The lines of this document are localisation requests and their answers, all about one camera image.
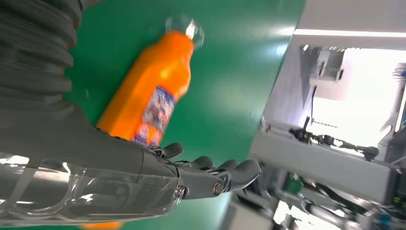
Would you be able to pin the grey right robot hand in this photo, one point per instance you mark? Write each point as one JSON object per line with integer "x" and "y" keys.
{"x": 95, "y": 165}

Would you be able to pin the green table mat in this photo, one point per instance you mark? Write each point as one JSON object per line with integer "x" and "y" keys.
{"x": 238, "y": 79}

